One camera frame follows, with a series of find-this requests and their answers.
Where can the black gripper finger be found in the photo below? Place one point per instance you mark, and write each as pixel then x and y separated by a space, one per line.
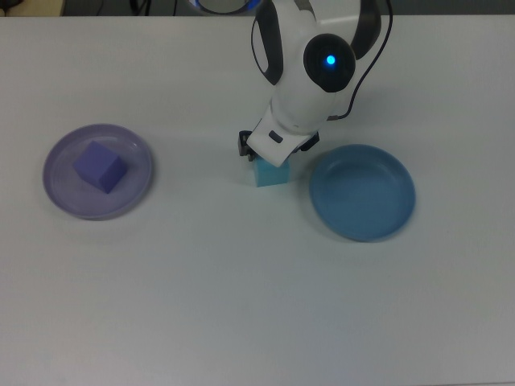
pixel 244 146
pixel 311 142

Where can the light blue cube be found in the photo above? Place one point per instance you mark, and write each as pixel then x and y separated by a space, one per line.
pixel 271 177

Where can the purple cube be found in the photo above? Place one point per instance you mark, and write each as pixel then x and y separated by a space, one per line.
pixel 96 167

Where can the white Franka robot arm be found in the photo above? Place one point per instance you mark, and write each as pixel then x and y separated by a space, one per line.
pixel 306 92

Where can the blue plate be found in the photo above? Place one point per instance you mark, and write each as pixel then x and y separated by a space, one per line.
pixel 362 193

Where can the purple plate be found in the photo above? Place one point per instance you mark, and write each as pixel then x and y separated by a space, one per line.
pixel 60 181

